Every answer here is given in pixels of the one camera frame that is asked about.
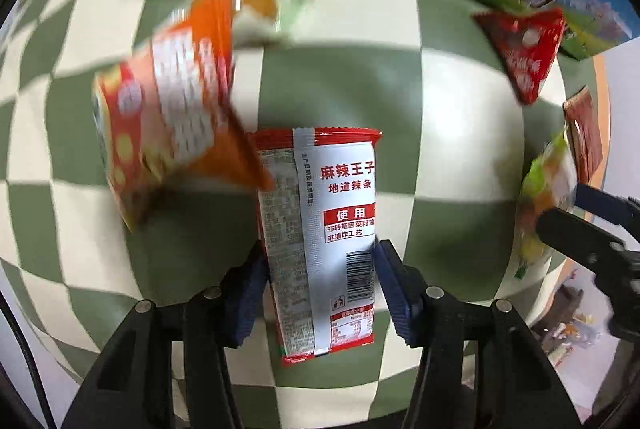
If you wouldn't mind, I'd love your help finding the colourful candy balls bag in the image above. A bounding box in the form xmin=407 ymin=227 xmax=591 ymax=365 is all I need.
xmin=514 ymin=131 xmax=578 ymax=279

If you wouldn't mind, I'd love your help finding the dark red snack packet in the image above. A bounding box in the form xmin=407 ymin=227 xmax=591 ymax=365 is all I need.
xmin=563 ymin=86 xmax=603 ymax=184

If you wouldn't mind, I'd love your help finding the red triangular snack packet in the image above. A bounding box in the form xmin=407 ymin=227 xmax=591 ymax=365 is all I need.
xmin=473 ymin=9 xmax=566 ymax=105

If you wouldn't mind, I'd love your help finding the red white spicy strip packet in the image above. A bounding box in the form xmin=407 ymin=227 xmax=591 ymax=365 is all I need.
xmin=252 ymin=127 xmax=382 ymax=364

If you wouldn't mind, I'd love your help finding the orange panda snack bag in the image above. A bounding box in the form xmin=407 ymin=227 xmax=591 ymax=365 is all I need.
xmin=92 ymin=0 xmax=272 ymax=227

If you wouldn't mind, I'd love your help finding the orange jelly cup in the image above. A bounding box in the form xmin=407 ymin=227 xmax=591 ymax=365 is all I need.
xmin=194 ymin=0 xmax=314 ymax=50

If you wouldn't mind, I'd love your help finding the green white checkered blanket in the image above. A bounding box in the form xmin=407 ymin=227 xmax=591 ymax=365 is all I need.
xmin=1 ymin=0 xmax=598 ymax=420

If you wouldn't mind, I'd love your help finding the black cable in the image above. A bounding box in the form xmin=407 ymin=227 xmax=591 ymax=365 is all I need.
xmin=0 ymin=290 xmax=59 ymax=429

